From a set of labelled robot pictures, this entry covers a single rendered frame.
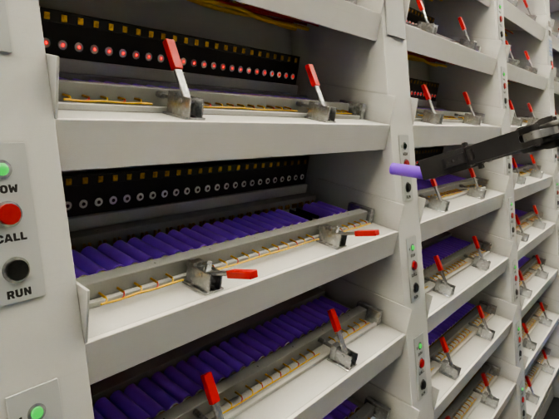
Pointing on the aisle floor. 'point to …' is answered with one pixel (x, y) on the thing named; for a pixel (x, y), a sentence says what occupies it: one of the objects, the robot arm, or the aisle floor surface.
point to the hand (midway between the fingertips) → (447, 163)
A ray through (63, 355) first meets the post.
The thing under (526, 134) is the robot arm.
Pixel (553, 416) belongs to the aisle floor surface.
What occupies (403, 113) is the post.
